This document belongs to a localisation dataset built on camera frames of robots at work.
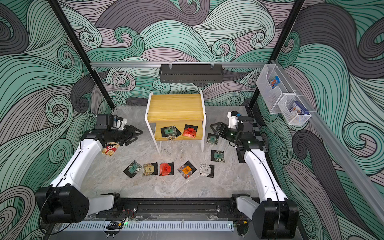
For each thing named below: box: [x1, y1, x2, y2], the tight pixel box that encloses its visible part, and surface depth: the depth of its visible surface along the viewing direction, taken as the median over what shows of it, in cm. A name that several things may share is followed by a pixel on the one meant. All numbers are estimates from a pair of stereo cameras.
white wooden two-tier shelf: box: [144, 90, 207, 154], surface depth 81 cm
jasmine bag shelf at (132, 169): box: [123, 160, 143, 178], surface depth 89 cm
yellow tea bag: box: [142, 162, 158, 177], surface depth 89 cm
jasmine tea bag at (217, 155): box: [210, 149, 225, 163], surface depth 94 cm
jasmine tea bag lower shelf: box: [160, 125, 182, 141], surface depth 85 cm
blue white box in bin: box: [289, 101, 310, 115], surface depth 66 cm
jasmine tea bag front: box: [206, 133, 219, 145], surface depth 102 cm
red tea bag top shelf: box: [159, 162, 175, 176], surface depth 89 cm
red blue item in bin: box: [269, 76, 281, 89], surface depth 85 cm
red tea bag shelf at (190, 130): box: [182, 124, 198, 138], surface depth 87 cm
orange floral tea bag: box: [177, 160, 197, 180], surface depth 89 cm
